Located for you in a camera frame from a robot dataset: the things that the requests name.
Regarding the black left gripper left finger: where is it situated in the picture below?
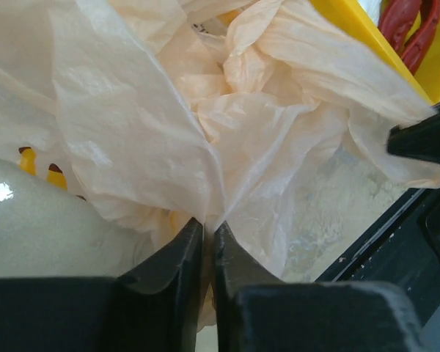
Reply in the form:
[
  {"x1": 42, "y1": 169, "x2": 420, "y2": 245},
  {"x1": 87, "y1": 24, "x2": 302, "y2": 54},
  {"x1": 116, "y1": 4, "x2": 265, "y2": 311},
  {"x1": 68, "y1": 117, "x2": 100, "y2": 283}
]
[{"x1": 0, "y1": 219, "x2": 203, "y2": 351}]

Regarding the translucent orange plastic bag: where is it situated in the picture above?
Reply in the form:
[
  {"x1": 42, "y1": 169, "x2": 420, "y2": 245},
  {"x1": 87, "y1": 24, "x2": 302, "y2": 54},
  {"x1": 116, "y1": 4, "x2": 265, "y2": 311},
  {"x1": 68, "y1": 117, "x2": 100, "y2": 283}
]
[{"x1": 0, "y1": 0, "x2": 440, "y2": 327}]

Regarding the red lobster toy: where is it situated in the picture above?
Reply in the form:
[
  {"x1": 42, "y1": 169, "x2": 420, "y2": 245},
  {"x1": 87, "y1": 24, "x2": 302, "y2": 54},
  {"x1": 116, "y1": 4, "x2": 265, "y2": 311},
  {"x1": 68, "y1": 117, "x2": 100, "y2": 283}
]
[{"x1": 378, "y1": 0, "x2": 440, "y2": 74}]

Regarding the yellow plastic bin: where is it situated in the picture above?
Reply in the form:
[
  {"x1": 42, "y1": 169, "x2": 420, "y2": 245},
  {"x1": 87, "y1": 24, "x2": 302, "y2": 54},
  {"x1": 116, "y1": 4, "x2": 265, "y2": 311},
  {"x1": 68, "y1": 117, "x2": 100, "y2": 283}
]
[{"x1": 312, "y1": 1, "x2": 440, "y2": 103}]

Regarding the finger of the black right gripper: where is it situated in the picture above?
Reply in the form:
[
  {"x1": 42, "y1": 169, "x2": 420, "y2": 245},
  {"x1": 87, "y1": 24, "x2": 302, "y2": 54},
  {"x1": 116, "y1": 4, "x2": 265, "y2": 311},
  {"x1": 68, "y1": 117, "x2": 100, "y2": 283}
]
[{"x1": 386, "y1": 103, "x2": 440, "y2": 165}]

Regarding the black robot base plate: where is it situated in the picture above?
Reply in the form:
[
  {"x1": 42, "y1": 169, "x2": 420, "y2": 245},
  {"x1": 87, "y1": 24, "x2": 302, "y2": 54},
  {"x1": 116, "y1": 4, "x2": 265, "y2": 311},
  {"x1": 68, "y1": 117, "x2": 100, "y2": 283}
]
[{"x1": 318, "y1": 188, "x2": 440, "y2": 323}]

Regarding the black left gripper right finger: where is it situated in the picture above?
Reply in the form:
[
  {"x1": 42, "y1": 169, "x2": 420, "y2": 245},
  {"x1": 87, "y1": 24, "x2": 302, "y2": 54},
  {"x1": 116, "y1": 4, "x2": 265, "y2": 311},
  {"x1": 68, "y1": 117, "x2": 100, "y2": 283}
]
[{"x1": 213, "y1": 224, "x2": 425, "y2": 351}]

